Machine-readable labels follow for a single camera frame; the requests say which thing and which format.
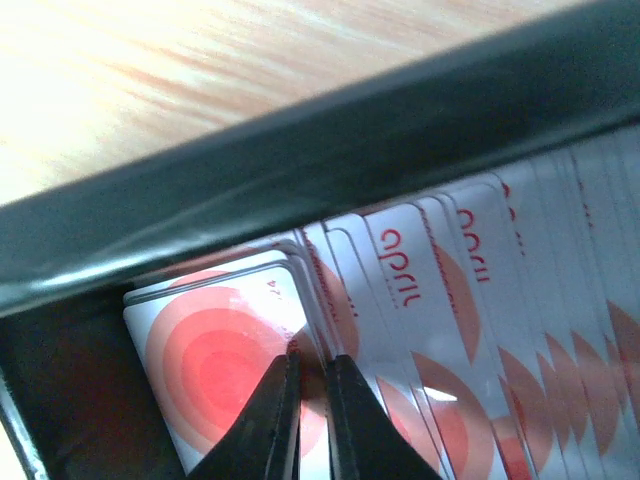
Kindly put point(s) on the red circle credit card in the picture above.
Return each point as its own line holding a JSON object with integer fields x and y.
{"x": 205, "y": 340}

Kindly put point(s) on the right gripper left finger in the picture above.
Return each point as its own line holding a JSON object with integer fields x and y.
{"x": 263, "y": 442}

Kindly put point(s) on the black bin with red cards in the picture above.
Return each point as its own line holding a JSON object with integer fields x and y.
{"x": 76, "y": 402}

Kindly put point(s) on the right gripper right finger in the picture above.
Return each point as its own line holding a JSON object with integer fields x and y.
{"x": 363, "y": 442}

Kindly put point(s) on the red white card stack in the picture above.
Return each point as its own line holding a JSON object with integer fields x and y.
{"x": 496, "y": 318}

